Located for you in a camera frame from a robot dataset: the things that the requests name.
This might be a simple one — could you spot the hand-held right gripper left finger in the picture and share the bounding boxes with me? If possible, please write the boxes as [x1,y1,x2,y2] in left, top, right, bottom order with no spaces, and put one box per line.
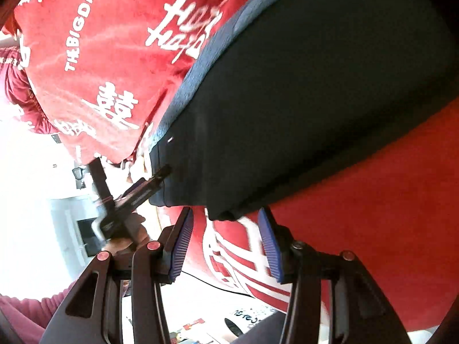
[39,207,195,344]

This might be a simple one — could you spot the dark red cushion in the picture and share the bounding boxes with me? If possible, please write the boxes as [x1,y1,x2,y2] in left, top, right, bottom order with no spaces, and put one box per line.
[0,46,59,136]

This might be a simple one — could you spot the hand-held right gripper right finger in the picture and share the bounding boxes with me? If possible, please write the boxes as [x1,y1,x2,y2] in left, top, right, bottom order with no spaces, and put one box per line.
[257,207,413,344]

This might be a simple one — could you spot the red printed sofa cover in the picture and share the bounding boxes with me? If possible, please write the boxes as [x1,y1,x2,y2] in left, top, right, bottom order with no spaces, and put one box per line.
[0,0,459,344]

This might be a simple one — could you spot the black cable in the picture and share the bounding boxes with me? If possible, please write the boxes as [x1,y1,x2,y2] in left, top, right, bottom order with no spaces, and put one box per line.
[182,271,253,296]

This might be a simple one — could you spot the person's left forearm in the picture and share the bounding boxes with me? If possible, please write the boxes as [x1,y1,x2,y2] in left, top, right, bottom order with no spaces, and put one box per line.
[0,282,79,344]

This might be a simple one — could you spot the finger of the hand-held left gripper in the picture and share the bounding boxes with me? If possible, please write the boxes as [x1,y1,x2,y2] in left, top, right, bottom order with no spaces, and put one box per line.
[120,177,163,211]
[143,165,172,187]

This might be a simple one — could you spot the white cabinet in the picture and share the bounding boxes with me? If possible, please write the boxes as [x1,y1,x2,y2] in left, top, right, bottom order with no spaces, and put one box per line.
[49,196,105,259]

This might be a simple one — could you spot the person's left hand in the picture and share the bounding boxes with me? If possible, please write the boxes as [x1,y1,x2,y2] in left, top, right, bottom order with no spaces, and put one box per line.
[102,213,152,259]

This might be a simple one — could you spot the black pants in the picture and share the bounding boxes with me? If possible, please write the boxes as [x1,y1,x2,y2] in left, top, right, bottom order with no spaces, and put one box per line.
[148,0,457,223]

